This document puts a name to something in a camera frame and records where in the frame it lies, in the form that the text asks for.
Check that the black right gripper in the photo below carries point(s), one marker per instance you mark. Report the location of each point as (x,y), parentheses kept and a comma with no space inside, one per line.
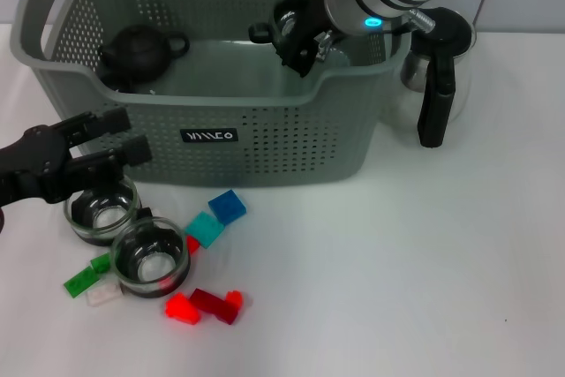
(318,15)

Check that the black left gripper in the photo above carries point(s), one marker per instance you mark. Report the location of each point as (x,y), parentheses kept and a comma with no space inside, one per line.
(31,165)

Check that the glass teacup black base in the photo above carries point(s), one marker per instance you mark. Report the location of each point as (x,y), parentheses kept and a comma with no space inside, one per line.
(106,220)
(150,271)
(289,26)

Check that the grey perforated storage basket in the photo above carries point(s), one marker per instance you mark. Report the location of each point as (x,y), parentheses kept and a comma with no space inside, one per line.
(282,138)

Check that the black teapot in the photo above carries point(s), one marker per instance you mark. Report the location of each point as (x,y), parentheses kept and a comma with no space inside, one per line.
(137,52)

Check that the teal toy brick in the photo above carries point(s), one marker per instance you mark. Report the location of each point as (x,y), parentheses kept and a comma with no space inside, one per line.
(204,229)

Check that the blue toy brick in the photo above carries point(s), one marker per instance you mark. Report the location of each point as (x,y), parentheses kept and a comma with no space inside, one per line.
(226,205)

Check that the small red toy brick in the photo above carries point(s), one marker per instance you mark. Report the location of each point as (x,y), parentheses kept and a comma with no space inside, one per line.
(192,245)

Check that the small green toy brick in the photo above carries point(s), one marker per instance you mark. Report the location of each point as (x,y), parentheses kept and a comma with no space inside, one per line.
(100,263)

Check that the long green toy brick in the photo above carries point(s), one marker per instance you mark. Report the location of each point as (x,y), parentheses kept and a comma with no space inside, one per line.
(81,282)

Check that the white toy brick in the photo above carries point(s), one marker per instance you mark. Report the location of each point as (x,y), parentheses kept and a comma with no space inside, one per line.
(104,295)

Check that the bright red toy brick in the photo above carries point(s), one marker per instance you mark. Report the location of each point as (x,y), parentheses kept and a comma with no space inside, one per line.
(181,308)

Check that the dark red toy brick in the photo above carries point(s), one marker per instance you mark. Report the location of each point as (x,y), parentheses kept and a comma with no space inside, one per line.
(209,302)

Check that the small orange-red toy brick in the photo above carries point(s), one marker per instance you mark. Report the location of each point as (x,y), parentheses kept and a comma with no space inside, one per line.
(234,299)

